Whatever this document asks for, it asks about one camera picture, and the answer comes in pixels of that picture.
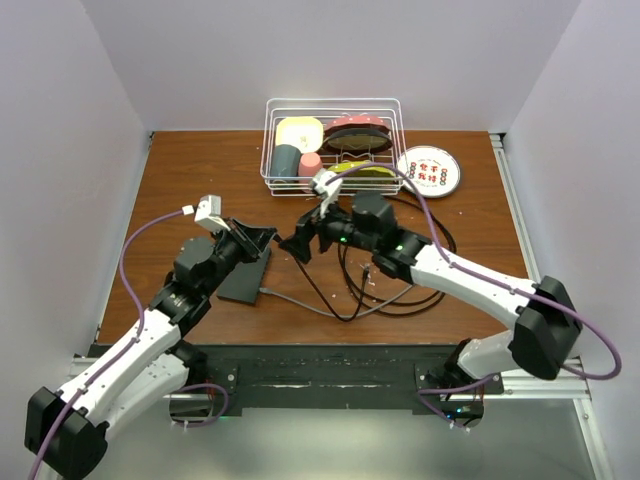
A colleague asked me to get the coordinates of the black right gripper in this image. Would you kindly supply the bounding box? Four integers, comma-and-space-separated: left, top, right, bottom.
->
278, 191, 377, 265

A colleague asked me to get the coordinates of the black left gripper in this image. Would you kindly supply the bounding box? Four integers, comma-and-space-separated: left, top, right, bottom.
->
201, 216, 276, 296

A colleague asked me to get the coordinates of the black network switch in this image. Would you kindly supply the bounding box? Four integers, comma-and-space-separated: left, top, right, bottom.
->
216, 248, 271, 306

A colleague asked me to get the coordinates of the grey ethernet cable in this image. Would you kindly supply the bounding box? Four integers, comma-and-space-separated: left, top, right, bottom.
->
259, 282, 416, 319

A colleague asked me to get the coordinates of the black round ethernet cable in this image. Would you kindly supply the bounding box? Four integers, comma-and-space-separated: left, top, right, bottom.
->
273, 234, 371, 324

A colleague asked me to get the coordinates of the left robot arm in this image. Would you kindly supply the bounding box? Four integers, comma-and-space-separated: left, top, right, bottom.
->
24, 214, 277, 479

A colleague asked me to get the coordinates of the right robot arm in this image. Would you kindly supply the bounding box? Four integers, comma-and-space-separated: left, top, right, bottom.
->
279, 193, 582, 393

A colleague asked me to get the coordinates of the pink cup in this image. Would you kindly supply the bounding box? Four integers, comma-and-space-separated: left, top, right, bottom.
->
298, 152, 323, 194

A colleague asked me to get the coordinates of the grey-blue mug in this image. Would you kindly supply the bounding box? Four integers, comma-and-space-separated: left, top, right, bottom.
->
270, 144, 302, 178

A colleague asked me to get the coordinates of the yellow-green dotted plate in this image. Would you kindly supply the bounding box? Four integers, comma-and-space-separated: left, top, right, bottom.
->
328, 160, 395, 178

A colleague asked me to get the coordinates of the cream square bowl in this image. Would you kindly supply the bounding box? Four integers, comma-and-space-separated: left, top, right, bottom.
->
275, 116, 324, 154

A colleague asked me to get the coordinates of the red dotted plate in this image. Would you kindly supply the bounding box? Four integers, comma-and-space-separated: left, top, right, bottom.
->
324, 113, 390, 135

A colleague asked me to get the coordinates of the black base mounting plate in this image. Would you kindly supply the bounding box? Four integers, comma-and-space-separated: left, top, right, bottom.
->
87, 342, 559, 419

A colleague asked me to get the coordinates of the white round printed plate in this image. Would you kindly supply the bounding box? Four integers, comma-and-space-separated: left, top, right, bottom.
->
396, 146, 461, 198

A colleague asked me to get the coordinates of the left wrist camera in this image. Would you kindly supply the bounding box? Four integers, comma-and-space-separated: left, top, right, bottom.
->
194, 195, 227, 234

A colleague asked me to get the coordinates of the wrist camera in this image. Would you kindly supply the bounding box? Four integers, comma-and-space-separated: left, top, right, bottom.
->
309, 169, 342, 219
194, 195, 227, 234

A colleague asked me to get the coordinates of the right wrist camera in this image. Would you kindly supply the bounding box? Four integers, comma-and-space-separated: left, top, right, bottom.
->
309, 169, 342, 219

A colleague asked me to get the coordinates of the white wire dish rack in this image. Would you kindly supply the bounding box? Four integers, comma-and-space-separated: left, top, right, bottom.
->
260, 98, 406, 197

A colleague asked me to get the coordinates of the black flat cable teal band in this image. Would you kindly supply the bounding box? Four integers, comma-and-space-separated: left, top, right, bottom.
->
344, 197, 459, 317

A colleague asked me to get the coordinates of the aluminium front rail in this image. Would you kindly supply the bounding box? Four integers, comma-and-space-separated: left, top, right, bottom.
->
63, 355, 591, 401

